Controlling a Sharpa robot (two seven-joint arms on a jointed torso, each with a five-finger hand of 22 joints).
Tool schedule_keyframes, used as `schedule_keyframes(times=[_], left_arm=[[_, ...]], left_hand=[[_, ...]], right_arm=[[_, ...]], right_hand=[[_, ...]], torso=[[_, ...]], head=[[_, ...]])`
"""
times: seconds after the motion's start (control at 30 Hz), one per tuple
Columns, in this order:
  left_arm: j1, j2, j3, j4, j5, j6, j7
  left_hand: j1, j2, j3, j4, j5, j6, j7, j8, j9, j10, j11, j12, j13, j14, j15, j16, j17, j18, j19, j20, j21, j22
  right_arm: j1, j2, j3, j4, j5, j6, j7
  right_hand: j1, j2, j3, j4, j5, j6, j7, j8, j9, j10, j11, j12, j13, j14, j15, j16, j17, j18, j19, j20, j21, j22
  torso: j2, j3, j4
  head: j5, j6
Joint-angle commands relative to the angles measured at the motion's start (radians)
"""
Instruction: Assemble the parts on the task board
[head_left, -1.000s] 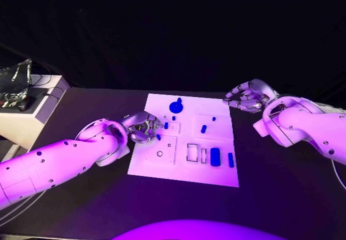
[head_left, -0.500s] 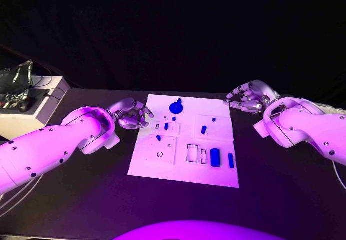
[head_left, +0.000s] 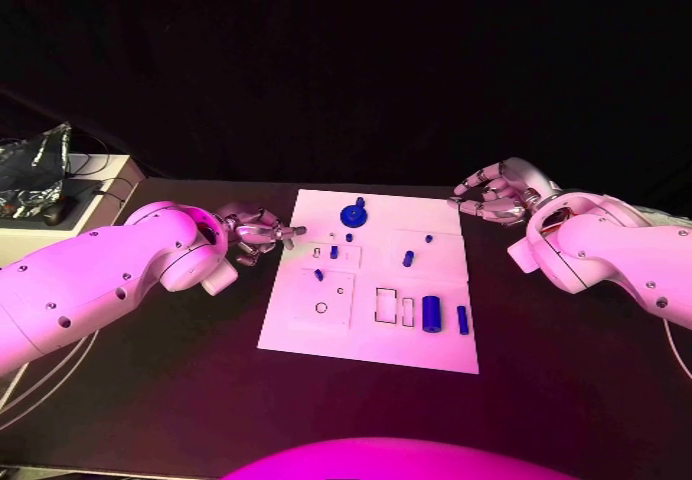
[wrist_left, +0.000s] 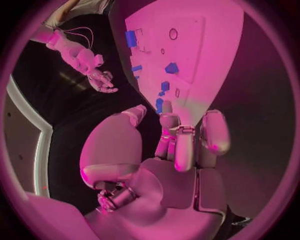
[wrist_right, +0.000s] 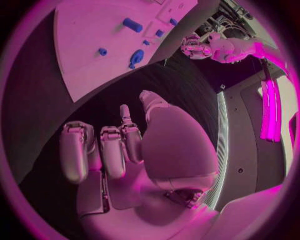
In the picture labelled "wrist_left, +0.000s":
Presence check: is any blue cylinder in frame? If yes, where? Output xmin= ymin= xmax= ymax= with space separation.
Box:
xmin=155 ymin=98 xmax=165 ymax=115

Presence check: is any white cable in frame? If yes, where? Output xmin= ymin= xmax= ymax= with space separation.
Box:
xmin=62 ymin=26 xmax=95 ymax=50
xmin=63 ymin=29 xmax=92 ymax=50

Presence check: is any large blue block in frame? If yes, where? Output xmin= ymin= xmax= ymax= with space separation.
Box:
xmin=124 ymin=30 xmax=139 ymax=48

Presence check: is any white task board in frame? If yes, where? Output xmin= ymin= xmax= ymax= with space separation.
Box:
xmin=124 ymin=0 xmax=245 ymax=127

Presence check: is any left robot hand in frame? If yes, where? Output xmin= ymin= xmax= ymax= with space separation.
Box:
xmin=78 ymin=100 xmax=232 ymax=240

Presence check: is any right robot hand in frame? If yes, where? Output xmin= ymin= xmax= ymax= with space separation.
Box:
xmin=87 ymin=68 xmax=120 ymax=94

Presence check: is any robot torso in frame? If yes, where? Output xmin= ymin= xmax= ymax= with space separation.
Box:
xmin=3 ymin=74 xmax=55 ymax=199

